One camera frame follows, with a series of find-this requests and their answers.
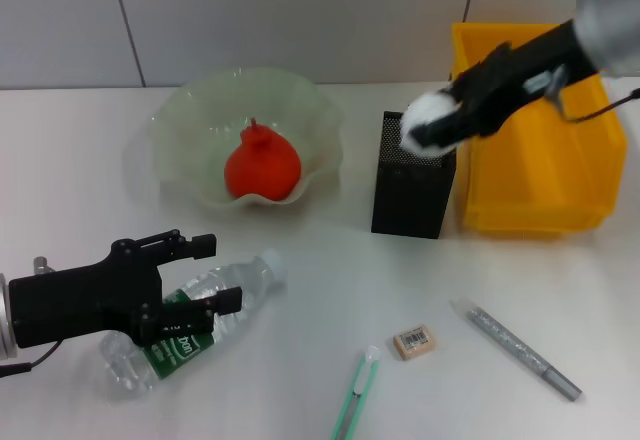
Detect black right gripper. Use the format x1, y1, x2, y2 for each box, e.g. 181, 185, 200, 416
409, 20, 600, 150

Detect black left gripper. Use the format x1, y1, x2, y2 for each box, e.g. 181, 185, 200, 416
8, 229, 244, 349

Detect clear green label water bottle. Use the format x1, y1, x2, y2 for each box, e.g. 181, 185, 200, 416
99, 248, 287, 401

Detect white paper ball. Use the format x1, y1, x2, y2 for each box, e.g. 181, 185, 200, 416
399, 90, 459, 154

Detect orange red toy fruit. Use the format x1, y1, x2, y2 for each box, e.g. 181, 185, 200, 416
224, 115, 303, 200

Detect green white toothbrush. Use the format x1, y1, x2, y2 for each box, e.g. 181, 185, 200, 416
329, 344, 384, 440

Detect black mesh pen holder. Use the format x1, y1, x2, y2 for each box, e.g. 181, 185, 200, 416
370, 110, 457, 240

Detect pale green wavy fruit bowl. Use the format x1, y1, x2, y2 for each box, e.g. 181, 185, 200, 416
149, 66, 347, 211

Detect beige eraser with barcode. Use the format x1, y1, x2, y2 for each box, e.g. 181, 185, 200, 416
392, 324, 441, 361

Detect silver glitter pen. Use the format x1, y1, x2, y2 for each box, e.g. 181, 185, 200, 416
449, 298, 584, 402

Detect yellow plastic storage bin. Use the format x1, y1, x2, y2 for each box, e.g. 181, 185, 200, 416
447, 22, 629, 238

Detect right arm cable with plug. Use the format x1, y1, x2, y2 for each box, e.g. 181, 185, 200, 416
544, 67, 640, 124

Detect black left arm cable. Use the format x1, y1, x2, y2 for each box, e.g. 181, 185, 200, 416
0, 338, 65, 379

